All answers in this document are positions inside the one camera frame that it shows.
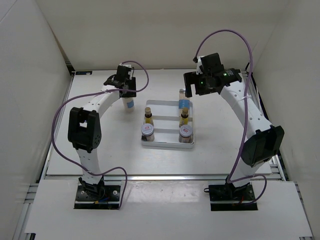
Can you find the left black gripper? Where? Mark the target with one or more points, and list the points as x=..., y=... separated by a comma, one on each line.
x=132, y=83

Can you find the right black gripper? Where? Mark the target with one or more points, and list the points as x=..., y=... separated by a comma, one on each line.
x=192, y=78

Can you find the tall white shaker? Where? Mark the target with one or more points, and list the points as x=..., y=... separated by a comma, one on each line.
x=183, y=102
x=128, y=103

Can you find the yellow label bottle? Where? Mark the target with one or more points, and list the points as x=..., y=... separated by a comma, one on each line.
x=184, y=116
x=148, y=117

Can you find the short spice jar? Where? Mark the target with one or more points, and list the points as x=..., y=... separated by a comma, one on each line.
x=185, y=134
x=147, y=132

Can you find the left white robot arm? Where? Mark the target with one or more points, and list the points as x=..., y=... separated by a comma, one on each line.
x=84, y=127

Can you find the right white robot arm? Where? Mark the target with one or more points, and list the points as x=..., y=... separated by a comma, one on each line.
x=262, y=138

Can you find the white divided organizer tray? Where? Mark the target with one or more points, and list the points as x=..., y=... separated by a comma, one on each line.
x=166, y=118

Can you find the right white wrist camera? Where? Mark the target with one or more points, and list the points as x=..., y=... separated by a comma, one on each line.
x=199, y=66

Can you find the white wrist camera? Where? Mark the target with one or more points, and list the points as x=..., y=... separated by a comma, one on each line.
x=199, y=66
x=126, y=65

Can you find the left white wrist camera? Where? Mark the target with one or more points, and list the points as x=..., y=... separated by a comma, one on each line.
x=126, y=65

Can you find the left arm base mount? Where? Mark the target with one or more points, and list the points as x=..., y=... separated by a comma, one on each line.
x=109, y=199

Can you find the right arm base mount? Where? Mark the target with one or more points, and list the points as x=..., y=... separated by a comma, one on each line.
x=227, y=198

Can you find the aluminium front rail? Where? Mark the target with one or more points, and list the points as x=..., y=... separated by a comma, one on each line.
x=157, y=177

